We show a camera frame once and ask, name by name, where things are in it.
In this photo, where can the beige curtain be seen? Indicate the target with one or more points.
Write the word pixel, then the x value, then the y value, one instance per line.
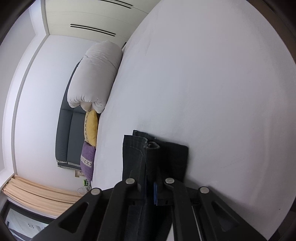
pixel 34 192

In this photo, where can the wall socket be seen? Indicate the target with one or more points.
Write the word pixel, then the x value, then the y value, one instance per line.
pixel 78 174

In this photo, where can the white rolled duvet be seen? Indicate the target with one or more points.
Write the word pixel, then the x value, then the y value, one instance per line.
pixel 94 74

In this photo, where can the grey upholstered headboard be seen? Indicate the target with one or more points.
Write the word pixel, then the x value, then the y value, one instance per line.
pixel 69 134

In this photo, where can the purple pillow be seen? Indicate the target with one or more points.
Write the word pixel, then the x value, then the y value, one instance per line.
pixel 87 157

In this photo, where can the black framed glass door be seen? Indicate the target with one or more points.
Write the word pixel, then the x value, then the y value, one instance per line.
pixel 20 222

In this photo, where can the cream wardrobe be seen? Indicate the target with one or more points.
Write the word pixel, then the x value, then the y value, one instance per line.
pixel 92 14

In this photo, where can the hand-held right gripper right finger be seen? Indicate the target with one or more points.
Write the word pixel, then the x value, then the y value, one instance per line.
pixel 158 194

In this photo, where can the black denim pants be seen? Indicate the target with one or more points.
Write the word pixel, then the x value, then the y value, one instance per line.
pixel 171 157

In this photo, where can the yellow pillow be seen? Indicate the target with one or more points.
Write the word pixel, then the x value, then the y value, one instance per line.
pixel 91 127

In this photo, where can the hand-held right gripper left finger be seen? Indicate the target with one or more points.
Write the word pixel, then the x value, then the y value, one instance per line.
pixel 138 190

